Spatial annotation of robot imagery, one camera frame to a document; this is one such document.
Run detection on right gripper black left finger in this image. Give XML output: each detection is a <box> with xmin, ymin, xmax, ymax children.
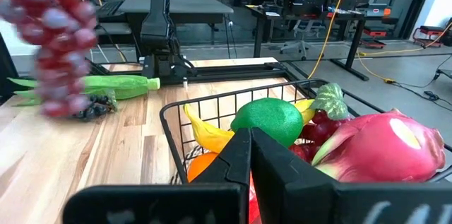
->
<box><xmin>64</xmin><ymin>127</ymin><xmax>252</xmax><ymax>224</ymax></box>

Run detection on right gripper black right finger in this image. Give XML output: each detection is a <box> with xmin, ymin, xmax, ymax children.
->
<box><xmin>251</xmin><ymin>127</ymin><xmax>452</xmax><ymax>224</ymax></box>

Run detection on orange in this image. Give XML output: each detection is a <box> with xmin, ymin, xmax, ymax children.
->
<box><xmin>186</xmin><ymin>151</ymin><xmax>220</xmax><ymax>184</ymax></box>

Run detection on red round fruit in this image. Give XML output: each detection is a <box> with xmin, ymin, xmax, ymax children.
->
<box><xmin>249</xmin><ymin>174</ymin><xmax>262</xmax><ymax>224</ymax></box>

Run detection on yellow banana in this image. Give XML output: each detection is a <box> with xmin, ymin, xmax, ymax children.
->
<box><xmin>183</xmin><ymin>98</ymin><xmax>316</xmax><ymax>154</ymax></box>

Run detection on green lime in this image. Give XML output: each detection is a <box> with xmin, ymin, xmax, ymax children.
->
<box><xmin>230</xmin><ymin>97</ymin><xmax>304</xmax><ymax>149</ymax></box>

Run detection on pink grape bunch with leaf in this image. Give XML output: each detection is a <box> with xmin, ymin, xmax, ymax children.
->
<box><xmin>289</xmin><ymin>82</ymin><xmax>354</xmax><ymax>163</ymax></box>

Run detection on black wire basket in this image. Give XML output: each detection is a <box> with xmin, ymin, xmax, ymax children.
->
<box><xmin>159</xmin><ymin>78</ymin><xmax>452</xmax><ymax>186</ymax></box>

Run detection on pink dragon fruit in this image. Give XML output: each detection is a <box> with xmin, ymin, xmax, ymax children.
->
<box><xmin>311</xmin><ymin>107</ymin><xmax>446</xmax><ymax>183</ymax></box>

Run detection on black grape bunch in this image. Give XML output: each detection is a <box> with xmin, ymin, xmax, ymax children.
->
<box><xmin>72</xmin><ymin>91</ymin><xmax>119</xmax><ymax>121</ymax></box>

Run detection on dark red grape bunch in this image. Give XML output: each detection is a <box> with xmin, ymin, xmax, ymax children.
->
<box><xmin>0</xmin><ymin>0</ymin><xmax>99</xmax><ymax>119</ymax></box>

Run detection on grey office chair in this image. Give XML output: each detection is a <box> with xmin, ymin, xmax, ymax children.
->
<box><xmin>280</xmin><ymin>18</ymin><xmax>324</xmax><ymax>61</ymax></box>

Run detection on black desk with equipment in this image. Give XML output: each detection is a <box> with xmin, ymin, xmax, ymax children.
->
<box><xmin>245</xmin><ymin>3</ymin><xmax>370</xmax><ymax>82</ymax></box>

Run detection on grey desk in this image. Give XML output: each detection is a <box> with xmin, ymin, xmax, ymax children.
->
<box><xmin>95</xmin><ymin>0</ymin><xmax>234</xmax><ymax>37</ymax></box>

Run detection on red and black cart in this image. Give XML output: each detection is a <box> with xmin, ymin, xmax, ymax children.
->
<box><xmin>412</xmin><ymin>25</ymin><xmax>448</xmax><ymax>47</ymax></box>

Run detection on black aluminium table frame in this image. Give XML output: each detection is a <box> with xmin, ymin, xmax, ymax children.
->
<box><xmin>84</xmin><ymin>59</ymin><xmax>319</xmax><ymax>87</ymax></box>

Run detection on yellow cable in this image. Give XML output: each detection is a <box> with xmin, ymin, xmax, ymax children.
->
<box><xmin>307</xmin><ymin>0</ymin><xmax>452</xmax><ymax>83</ymax></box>

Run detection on black floor cable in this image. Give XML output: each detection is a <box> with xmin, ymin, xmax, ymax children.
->
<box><xmin>388</xmin><ymin>54</ymin><xmax>452</xmax><ymax>112</ymax></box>

